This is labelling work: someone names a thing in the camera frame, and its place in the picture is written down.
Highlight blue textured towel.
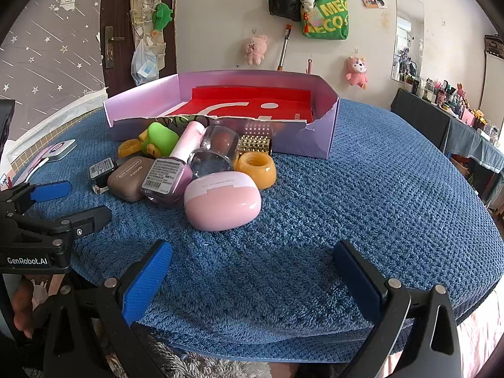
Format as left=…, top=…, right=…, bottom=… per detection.
left=24, top=98, right=504, bottom=363

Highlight desk with dark cloth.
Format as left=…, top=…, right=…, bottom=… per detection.
left=391, top=89, right=504, bottom=205

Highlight clear plastic bag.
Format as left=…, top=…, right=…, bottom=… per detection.
left=131, top=39, right=160, bottom=86

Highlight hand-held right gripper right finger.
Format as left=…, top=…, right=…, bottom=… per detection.
left=333, top=240, right=461, bottom=378

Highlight person's left hand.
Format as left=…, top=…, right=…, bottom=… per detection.
left=10, top=279, right=44, bottom=339

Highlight pink oval case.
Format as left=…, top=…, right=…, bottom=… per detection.
left=184, top=173, right=262, bottom=232

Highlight metal door handle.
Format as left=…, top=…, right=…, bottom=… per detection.
left=104, top=26, right=125, bottom=68

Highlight purple cardboard box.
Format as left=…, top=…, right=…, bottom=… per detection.
left=103, top=70, right=340, bottom=160

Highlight mop handle with orange grip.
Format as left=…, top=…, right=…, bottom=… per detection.
left=277, top=24, right=292, bottom=72

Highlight beige hanging organizer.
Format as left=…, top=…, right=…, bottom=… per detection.
left=126, top=0, right=168, bottom=75

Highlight brown door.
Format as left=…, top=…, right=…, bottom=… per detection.
left=99, top=0, right=178, bottom=95

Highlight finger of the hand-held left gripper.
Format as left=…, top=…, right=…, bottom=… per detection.
left=10, top=206, right=113, bottom=242
left=0, top=181, right=72, bottom=218

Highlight pink white hand mirror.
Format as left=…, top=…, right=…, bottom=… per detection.
left=12, top=139, right=77, bottom=186

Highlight pink bear plush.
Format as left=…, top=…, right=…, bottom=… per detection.
left=346, top=56, right=369, bottom=90

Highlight green tote bag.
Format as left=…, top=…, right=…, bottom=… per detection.
left=302, top=0, right=350, bottom=40

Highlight green plush toy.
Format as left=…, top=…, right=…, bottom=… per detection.
left=152, top=3, right=174, bottom=32

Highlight pink cloth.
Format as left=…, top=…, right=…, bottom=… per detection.
left=453, top=287, right=504, bottom=378

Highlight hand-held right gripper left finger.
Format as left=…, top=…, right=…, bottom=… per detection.
left=43, top=239, right=174, bottom=378

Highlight row of cosmetic bottles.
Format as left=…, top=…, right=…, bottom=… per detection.
left=399, top=75, right=504, bottom=142

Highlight large pink nail polish bottle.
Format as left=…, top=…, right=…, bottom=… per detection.
left=141, top=121, right=205, bottom=207

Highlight white fluffy rug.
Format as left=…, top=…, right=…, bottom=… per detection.
left=98, top=323, right=272, bottom=378

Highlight clear plastic cup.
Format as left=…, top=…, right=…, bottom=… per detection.
left=187, top=125, right=241, bottom=178

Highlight green figure toy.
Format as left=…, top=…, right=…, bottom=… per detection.
left=138, top=122, right=181, bottom=158

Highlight small dark nail polish bottle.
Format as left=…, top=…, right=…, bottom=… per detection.
left=89, top=157, right=127, bottom=194

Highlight wall mirror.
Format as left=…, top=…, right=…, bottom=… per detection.
left=391, top=0, right=425, bottom=84

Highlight gold studded cylinder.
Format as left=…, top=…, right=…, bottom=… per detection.
left=236, top=133, right=273, bottom=158

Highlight small orange ring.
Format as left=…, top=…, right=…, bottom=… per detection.
left=118, top=139, right=143, bottom=159

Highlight pink plush toy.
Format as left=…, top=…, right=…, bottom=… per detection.
left=241, top=35, right=268, bottom=66

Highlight large orange ring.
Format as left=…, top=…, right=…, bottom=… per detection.
left=233, top=153, right=277, bottom=190

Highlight brown eyeshadow case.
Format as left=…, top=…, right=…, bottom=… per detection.
left=107, top=157, right=156, bottom=203

